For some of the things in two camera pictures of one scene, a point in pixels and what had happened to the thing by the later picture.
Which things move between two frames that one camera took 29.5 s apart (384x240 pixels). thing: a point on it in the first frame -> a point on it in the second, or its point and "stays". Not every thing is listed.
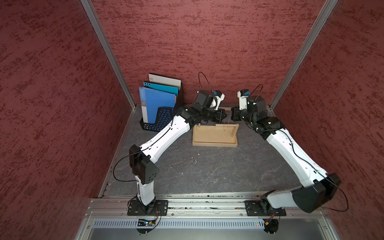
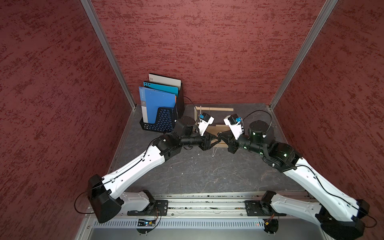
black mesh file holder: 165,116 stays
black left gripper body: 214,115 -> 204,142
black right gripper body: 238,114 -> 234,145
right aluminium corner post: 328,7 stays
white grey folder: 164,80 stays
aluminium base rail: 209,218 stays
